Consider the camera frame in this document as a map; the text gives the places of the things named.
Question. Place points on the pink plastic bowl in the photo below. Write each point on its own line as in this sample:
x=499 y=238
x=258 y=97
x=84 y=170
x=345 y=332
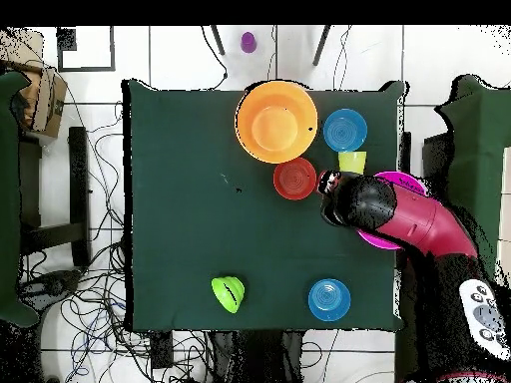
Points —
x=379 y=241

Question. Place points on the orange plastic bowl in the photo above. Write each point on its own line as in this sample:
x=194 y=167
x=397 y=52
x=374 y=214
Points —
x=275 y=123

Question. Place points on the small green plastic bowl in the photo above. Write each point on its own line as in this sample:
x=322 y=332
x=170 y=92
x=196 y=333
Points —
x=228 y=293

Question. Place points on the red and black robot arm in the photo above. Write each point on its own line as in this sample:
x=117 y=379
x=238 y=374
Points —
x=423 y=223

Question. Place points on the red plastic bowl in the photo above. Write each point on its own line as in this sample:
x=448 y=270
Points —
x=295 y=178

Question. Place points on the yellow plastic cup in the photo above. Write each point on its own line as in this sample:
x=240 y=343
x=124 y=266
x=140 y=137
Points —
x=352 y=161

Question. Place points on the blue plastic bowl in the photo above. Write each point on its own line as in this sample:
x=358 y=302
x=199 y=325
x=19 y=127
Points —
x=329 y=300
x=345 y=130

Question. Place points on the black tripod leg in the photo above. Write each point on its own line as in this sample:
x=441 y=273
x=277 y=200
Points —
x=321 y=44
x=217 y=40

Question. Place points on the green cloth side table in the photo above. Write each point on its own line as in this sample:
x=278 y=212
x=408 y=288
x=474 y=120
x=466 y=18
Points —
x=479 y=159
x=8 y=199

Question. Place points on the dark green table cloth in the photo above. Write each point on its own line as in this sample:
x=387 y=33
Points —
x=179 y=239

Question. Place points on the purple plastic cup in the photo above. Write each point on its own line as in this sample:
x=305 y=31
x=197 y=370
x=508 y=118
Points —
x=248 y=43

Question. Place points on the white box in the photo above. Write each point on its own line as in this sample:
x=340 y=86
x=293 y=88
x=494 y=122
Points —
x=507 y=179

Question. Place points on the cardboard box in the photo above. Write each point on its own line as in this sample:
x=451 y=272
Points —
x=48 y=103

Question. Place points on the black stand base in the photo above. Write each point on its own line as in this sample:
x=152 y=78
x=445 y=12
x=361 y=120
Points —
x=52 y=285

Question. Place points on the black chair frame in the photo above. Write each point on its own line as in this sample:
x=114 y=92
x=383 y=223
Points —
x=78 y=179

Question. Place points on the black square frame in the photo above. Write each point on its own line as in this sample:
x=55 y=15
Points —
x=113 y=48

